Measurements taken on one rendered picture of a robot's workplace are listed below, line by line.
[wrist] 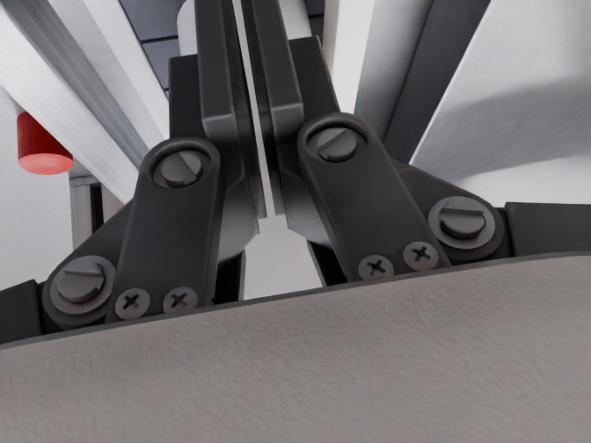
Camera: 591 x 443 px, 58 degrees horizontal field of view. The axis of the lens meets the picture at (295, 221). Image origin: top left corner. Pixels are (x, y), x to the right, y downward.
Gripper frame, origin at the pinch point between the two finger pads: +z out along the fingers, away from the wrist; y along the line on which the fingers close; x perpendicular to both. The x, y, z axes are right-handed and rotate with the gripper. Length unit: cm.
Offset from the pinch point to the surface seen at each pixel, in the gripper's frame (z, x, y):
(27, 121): 19.7, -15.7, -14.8
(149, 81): 12.9, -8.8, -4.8
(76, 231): 19.8, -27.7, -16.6
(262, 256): 0.5, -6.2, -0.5
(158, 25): 11.3, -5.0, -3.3
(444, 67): 15.3, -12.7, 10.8
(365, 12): 6.8, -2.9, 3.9
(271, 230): 1.1, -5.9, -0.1
